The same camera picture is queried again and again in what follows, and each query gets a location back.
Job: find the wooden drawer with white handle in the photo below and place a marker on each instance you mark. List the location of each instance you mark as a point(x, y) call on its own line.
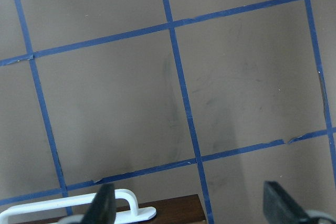
point(185, 209)

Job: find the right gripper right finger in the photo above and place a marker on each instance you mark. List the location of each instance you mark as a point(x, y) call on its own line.
point(280, 207)

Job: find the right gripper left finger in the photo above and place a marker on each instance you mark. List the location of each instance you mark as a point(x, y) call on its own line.
point(103, 207)

